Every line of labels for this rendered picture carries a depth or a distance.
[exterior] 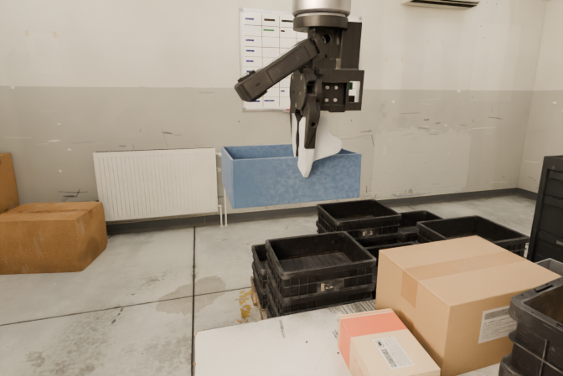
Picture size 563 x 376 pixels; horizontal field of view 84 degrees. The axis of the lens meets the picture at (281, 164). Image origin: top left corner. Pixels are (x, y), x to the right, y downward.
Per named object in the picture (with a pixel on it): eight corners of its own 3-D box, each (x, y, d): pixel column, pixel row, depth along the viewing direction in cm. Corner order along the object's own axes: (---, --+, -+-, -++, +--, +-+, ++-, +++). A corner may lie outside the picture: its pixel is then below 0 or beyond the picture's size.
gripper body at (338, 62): (361, 115, 41) (370, 17, 38) (299, 117, 40) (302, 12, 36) (338, 110, 49) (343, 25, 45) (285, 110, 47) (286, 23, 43)
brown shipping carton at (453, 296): (440, 381, 59) (449, 306, 56) (374, 307, 80) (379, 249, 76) (555, 347, 67) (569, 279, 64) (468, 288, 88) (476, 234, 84)
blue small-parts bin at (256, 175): (232, 209, 44) (230, 160, 42) (222, 183, 58) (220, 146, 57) (360, 198, 49) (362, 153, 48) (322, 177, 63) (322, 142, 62)
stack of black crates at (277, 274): (281, 378, 123) (281, 274, 114) (265, 325, 152) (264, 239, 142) (371, 357, 133) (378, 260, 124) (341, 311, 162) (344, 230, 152)
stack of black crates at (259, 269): (260, 311, 161) (260, 271, 157) (251, 280, 190) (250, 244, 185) (333, 299, 172) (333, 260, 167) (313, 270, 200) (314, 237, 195)
